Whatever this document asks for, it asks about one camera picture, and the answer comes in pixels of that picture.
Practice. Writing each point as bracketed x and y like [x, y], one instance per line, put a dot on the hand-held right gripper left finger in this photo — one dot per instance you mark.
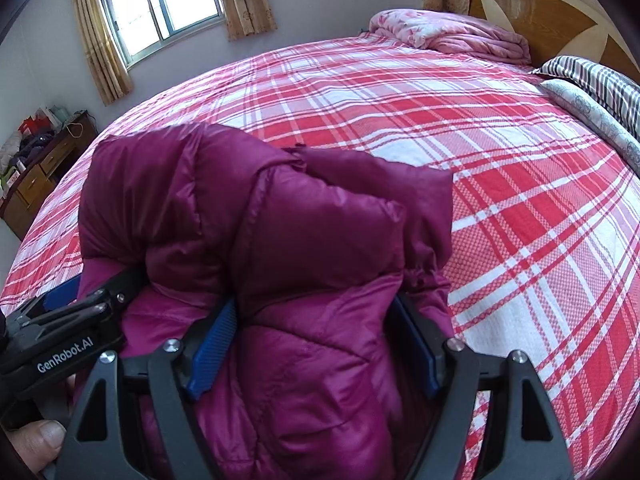
[215, 355]

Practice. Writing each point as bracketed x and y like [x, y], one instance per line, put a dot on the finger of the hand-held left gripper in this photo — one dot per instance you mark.
[120, 287]
[60, 296]

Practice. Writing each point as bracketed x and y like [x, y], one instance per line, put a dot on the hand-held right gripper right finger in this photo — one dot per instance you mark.
[422, 355]

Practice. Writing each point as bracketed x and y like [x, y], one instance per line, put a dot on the purple down jacket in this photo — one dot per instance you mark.
[300, 220]

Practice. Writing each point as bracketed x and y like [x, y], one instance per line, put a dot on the pile of clothes and boxes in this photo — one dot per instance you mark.
[35, 147]

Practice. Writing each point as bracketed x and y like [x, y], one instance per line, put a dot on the person's left hand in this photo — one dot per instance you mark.
[37, 442]

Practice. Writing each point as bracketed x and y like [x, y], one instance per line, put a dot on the wooden desk with drawers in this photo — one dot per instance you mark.
[30, 185]

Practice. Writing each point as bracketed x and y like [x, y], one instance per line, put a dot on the red plaid bed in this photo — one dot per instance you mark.
[500, 170]

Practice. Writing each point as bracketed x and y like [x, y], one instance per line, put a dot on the window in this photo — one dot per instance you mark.
[160, 10]

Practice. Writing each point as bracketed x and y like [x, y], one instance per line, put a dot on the grey patterned pillow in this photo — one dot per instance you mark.
[590, 110]

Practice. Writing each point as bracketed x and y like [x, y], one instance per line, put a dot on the pink floral blanket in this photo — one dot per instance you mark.
[450, 30]

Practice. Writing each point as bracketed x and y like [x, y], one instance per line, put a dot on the striped pillow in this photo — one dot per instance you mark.
[595, 77]

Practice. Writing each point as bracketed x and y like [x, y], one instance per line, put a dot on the wooden bed headboard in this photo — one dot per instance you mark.
[550, 20]

